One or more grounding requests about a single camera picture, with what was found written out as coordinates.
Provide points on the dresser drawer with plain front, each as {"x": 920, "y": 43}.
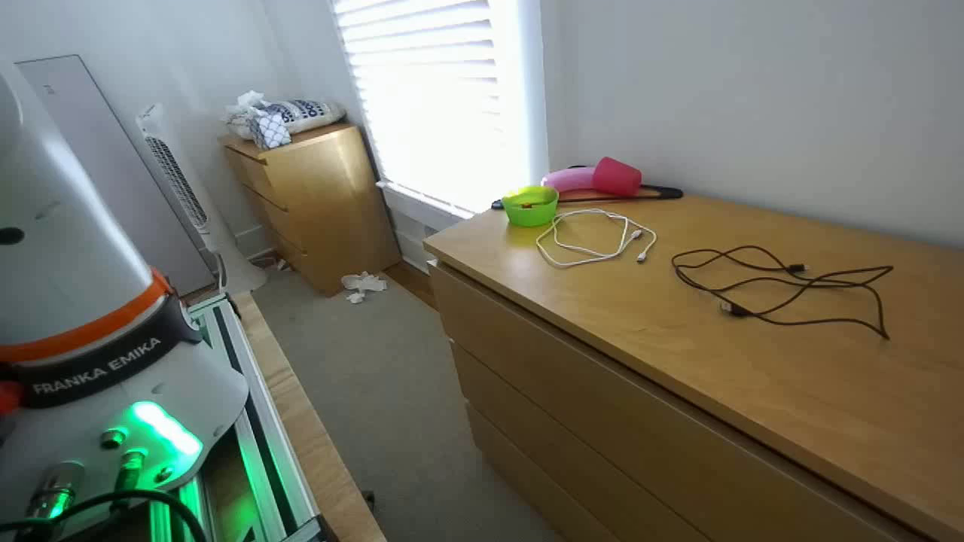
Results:
{"x": 544, "y": 441}
{"x": 603, "y": 401}
{"x": 513, "y": 470}

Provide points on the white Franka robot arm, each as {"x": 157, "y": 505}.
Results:
{"x": 62, "y": 250}

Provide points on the green plastic bowl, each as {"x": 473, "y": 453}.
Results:
{"x": 532, "y": 209}

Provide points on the crumpled white paper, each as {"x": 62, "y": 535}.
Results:
{"x": 361, "y": 284}

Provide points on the pink plastic bottle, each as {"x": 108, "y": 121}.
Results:
{"x": 569, "y": 177}

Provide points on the pink plastic cup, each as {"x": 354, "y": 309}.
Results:
{"x": 615, "y": 176}

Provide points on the small wooden nightstand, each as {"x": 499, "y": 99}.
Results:
{"x": 319, "y": 212}

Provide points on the white window blinds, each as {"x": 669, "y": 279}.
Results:
{"x": 431, "y": 91}

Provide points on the light wooden dresser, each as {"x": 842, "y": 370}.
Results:
{"x": 724, "y": 331}

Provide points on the pile of folded clothes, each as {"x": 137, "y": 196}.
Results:
{"x": 275, "y": 117}

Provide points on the grey flat board panel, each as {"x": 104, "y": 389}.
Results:
{"x": 93, "y": 131}

